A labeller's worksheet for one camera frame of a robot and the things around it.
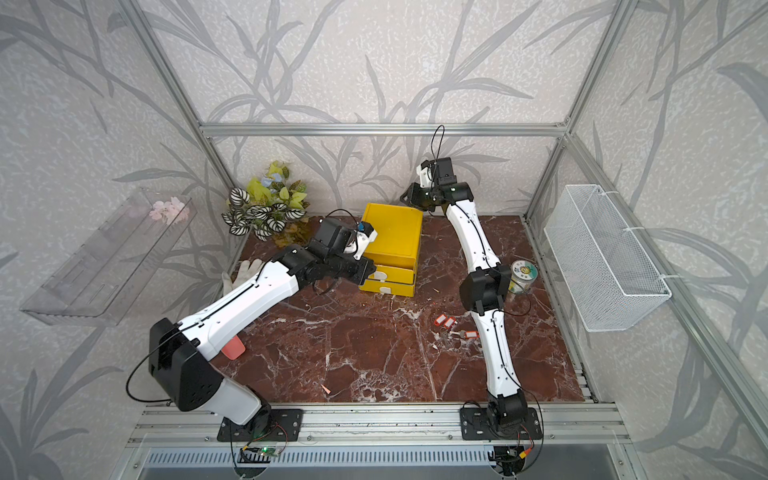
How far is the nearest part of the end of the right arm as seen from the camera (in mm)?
721

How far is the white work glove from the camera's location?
3.32 ft

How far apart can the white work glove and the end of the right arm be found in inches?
24.6
